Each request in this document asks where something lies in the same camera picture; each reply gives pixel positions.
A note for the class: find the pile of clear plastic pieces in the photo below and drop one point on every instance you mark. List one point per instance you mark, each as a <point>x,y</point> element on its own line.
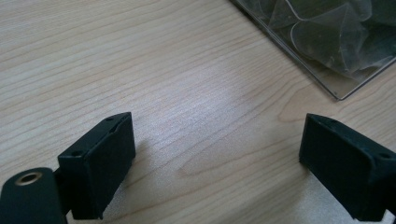
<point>327,34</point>

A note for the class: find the clear plastic box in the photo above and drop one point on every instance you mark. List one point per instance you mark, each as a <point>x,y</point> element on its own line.
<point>336,81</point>

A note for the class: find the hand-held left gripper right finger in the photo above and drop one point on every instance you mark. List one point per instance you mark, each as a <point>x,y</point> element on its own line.
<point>345,168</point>

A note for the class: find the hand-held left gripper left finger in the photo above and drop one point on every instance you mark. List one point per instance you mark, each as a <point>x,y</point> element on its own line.
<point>93,174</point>

